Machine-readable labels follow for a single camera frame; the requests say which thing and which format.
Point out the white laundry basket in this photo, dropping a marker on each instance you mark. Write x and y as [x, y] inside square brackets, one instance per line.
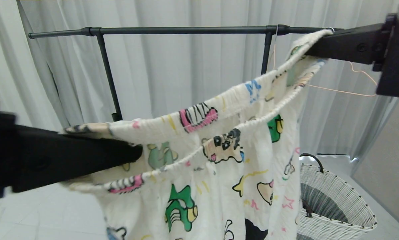
[336, 200]

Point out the pink clothes hanger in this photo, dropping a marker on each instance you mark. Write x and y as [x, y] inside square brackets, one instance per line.
[339, 90]
[274, 56]

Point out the cream printed garment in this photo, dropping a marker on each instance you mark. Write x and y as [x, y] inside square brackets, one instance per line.
[219, 186]

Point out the black clothes rack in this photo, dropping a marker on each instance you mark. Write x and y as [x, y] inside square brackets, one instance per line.
[186, 30]

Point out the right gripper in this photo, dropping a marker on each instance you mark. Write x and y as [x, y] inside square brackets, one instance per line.
[396, 53]

